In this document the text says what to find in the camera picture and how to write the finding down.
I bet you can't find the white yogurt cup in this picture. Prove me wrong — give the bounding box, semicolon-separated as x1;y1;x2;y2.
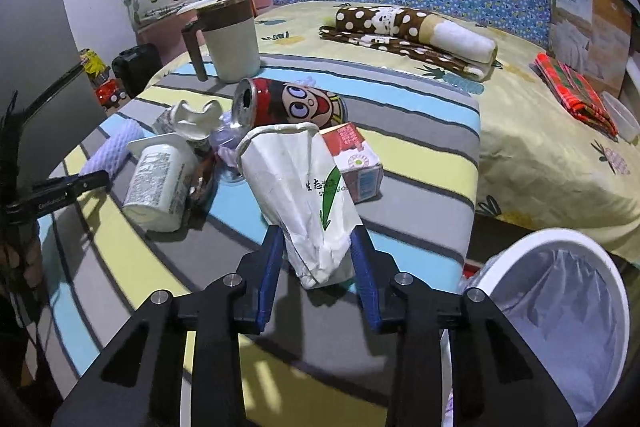
122;133;198;233

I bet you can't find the white paper bag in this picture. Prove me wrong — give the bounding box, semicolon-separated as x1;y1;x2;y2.
236;122;361;289

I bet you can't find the red white small carton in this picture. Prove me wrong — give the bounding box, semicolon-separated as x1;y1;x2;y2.
320;122;384;204

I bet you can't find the red cartoon drink can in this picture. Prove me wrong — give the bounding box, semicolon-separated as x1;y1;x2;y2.
231;77;348;131

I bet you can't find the white round trash bin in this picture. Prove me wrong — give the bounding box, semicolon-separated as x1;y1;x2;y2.
439;227;632;427

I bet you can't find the person's left hand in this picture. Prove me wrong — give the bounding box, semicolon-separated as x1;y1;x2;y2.
1;223;43;291

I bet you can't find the red toy car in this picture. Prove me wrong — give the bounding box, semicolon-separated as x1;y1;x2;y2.
94;79;128;109

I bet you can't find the striped table cover cloth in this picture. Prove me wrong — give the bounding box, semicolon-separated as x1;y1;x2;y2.
19;52;483;427

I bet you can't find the black bag on floor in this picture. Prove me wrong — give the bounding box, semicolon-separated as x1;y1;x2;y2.
112;43;163;98

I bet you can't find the silver refrigerator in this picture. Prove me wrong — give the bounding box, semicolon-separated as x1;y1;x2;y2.
1;0;105;184

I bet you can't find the translucent bin liner bag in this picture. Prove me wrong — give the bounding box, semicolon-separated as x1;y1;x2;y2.
479;247;621;426

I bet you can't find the beige brown lidded mug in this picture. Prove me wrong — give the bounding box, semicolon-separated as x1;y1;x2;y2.
178;0;260;83

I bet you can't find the yellow bed sheet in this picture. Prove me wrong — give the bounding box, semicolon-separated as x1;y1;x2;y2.
150;1;640;266

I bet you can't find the red green plaid cloth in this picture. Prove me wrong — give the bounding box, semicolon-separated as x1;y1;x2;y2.
534;53;618;139

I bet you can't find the white plastic bowl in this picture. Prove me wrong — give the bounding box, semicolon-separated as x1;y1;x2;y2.
601;91;640;144

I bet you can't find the bedding package box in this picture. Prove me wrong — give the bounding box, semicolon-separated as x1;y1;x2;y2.
548;0;634;98

